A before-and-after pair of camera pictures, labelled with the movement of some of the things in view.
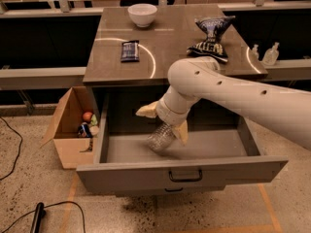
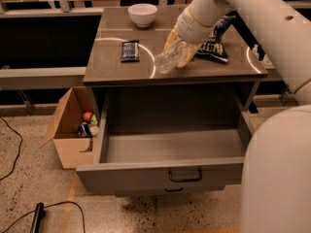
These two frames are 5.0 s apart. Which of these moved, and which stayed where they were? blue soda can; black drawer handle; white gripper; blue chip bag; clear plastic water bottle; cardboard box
Moved: white gripper; clear plastic water bottle
Stayed: blue soda can; cardboard box; black drawer handle; blue chip bag
